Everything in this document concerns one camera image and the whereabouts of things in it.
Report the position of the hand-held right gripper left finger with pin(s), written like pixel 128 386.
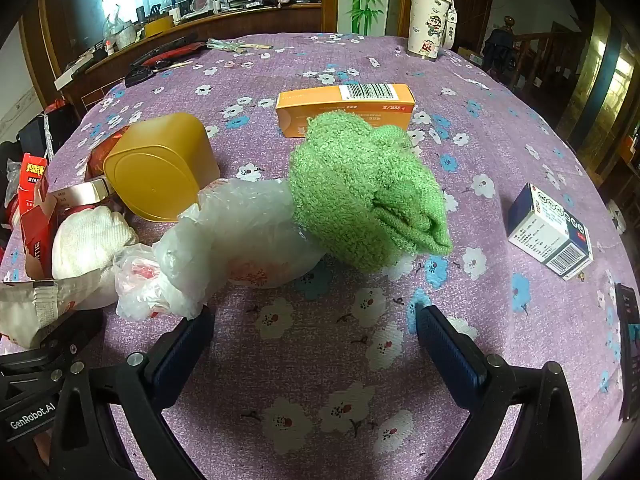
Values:
pixel 180 355

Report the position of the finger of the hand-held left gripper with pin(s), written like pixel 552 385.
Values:
pixel 75 330

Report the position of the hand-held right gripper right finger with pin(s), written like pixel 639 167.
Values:
pixel 450 360

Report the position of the white sock ball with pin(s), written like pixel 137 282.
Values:
pixel 90 245

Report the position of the red cigarette box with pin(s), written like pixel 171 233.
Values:
pixel 32 210

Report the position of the clear plastic bag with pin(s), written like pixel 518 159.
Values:
pixel 250 230

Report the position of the white blue medicine box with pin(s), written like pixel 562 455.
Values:
pixel 550 230

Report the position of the green fluffy cloth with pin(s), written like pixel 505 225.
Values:
pixel 360 185

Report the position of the orange cardboard box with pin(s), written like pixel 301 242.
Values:
pixel 320 110

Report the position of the purple floral tablecloth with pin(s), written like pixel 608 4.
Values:
pixel 325 360

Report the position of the small silver box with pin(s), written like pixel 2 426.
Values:
pixel 82 192

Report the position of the red foil packet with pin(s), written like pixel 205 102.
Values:
pixel 100 152

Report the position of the black flat device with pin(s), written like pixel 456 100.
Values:
pixel 629 350

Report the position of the yellow plastic container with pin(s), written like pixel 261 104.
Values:
pixel 160 165

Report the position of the navy bag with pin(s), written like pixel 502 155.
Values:
pixel 50 125

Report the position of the white flat box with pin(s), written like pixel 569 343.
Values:
pixel 75 67

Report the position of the red and black case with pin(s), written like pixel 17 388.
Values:
pixel 170 50

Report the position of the wrapped chopsticks bundle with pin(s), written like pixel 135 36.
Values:
pixel 235 46

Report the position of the wooden stair railing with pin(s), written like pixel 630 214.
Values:
pixel 545 55

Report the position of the wooden counter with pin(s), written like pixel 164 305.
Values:
pixel 200 22

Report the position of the white cartoon print cup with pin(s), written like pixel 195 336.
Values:
pixel 427 20

